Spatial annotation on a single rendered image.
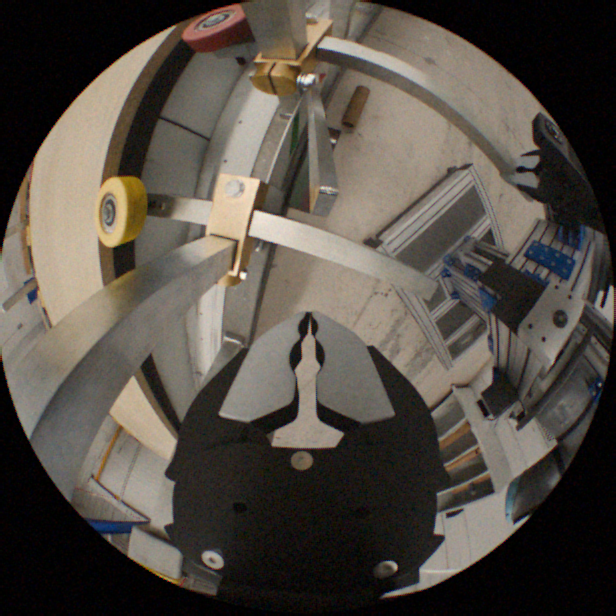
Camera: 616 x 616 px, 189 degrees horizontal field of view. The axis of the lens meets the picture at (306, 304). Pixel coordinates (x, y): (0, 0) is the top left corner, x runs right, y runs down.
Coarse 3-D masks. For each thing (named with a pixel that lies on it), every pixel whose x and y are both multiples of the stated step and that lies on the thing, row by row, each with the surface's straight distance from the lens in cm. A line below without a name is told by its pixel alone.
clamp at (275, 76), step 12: (324, 24) 31; (312, 36) 28; (324, 36) 29; (312, 48) 26; (264, 60) 25; (276, 60) 24; (288, 60) 24; (300, 60) 24; (312, 60) 27; (252, 72) 26; (264, 72) 23; (276, 72) 23; (288, 72) 23; (300, 72) 24; (264, 84) 25; (276, 84) 24; (288, 84) 24
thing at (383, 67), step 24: (240, 48) 31; (336, 48) 27; (360, 48) 28; (360, 72) 29; (384, 72) 28; (408, 72) 28; (432, 96) 28; (456, 96) 31; (456, 120) 30; (480, 120) 32; (480, 144) 33; (504, 144) 35; (504, 168) 36
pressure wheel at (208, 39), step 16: (208, 16) 33; (224, 16) 31; (240, 16) 29; (192, 32) 30; (208, 32) 28; (224, 32) 27; (240, 32) 28; (192, 48) 31; (208, 48) 29; (240, 64) 36
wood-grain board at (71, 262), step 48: (144, 48) 39; (96, 96) 44; (48, 144) 75; (96, 144) 33; (48, 192) 60; (96, 192) 30; (48, 240) 61; (96, 240) 30; (48, 288) 80; (96, 288) 35; (144, 384) 50; (144, 432) 120
